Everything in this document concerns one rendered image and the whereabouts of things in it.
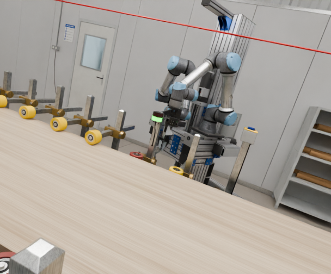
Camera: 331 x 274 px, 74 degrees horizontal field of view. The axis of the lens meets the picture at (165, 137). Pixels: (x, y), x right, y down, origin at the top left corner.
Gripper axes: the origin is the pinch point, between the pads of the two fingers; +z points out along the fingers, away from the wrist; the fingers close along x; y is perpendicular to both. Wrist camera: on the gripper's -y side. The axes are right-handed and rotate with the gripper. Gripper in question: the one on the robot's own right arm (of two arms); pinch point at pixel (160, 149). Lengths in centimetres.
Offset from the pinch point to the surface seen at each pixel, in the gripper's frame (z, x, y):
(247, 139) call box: -34, -55, -39
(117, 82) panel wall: -25, 190, 236
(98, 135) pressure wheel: -14, 22, -57
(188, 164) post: -9.2, -29.3, -37.6
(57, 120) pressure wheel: -14, 48, -59
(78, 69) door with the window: -28, 293, 241
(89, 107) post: -23, 45, -38
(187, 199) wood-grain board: -7, -38, -75
